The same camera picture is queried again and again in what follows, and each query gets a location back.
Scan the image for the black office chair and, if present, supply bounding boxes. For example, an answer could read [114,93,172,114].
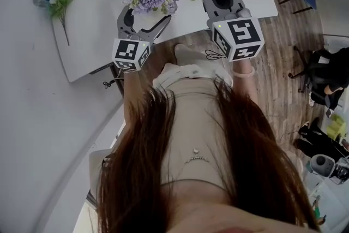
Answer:
[288,45,349,107]

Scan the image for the silver necklace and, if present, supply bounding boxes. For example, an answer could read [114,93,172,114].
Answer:
[185,146,211,164]

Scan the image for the black table frame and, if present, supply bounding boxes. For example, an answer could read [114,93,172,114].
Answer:
[88,62,125,98]

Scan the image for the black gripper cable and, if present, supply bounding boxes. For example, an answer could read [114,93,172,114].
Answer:
[103,68,125,89]
[204,49,227,62]

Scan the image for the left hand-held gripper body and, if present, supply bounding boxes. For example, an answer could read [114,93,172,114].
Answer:
[112,32,155,72]

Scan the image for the pink bangle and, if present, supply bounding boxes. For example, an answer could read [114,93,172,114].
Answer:
[232,65,256,79]

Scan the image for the person's beige top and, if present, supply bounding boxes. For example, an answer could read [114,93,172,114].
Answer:
[88,81,246,200]

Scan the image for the yellow-green plastic seat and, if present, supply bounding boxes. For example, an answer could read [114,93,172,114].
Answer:
[326,114,346,141]

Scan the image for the white vase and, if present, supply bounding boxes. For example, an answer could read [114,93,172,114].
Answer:
[131,10,169,34]

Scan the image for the grey white machine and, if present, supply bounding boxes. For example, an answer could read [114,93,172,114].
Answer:
[309,154,349,187]

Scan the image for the person's right forearm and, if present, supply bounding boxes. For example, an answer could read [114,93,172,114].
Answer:
[233,58,259,104]

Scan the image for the person's white trousers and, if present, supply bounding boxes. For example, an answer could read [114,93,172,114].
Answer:
[152,43,234,91]

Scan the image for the blue flower bunch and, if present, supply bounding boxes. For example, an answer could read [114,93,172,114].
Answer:
[45,0,76,47]

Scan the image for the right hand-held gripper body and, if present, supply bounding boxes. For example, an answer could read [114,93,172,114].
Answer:
[208,8,266,62]

